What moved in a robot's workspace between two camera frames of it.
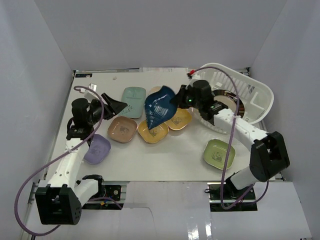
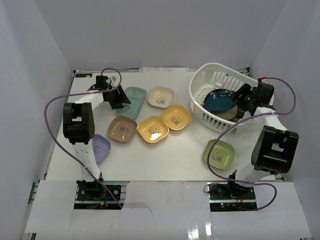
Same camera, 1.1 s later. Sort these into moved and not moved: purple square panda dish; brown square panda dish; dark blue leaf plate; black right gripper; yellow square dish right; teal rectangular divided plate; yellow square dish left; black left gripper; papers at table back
Moved: dark blue leaf plate; black right gripper; black left gripper
Not moved: teal rectangular divided plate; purple square panda dish; papers at table back; yellow square dish right; yellow square dish left; brown square panda dish
